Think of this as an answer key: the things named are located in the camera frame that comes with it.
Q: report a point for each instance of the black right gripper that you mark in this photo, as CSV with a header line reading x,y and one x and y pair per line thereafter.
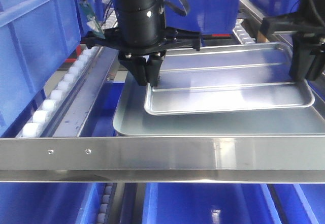
x,y
307,43

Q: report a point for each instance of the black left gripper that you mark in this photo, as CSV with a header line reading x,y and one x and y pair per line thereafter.
x,y
143,73

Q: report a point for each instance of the silver metal tray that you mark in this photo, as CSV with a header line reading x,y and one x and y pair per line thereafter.
x,y
225,79

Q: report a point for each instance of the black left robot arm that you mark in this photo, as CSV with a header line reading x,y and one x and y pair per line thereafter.
x,y
142,36

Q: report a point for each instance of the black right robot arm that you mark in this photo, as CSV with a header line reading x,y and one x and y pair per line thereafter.
x,y
312,9

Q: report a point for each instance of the large silver bottom tray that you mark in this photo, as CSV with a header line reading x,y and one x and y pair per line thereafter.
x,y
131,119

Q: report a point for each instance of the steel shelf front beam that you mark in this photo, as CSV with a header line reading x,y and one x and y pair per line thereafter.
x,y
226,159

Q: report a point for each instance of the blue bin lower shelf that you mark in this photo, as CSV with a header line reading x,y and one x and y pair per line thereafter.
x,y
208,203

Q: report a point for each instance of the blue crate rear centre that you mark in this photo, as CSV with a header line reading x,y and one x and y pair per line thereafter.
x,y
206,16

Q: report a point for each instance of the blue crate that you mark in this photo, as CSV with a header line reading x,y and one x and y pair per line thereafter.
x,y
206,16
37,36

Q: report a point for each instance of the blue crate left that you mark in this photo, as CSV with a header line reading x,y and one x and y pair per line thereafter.
x,y
37,36

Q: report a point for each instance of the white roller rail left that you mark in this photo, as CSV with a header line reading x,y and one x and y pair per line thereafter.
x,y
44,117

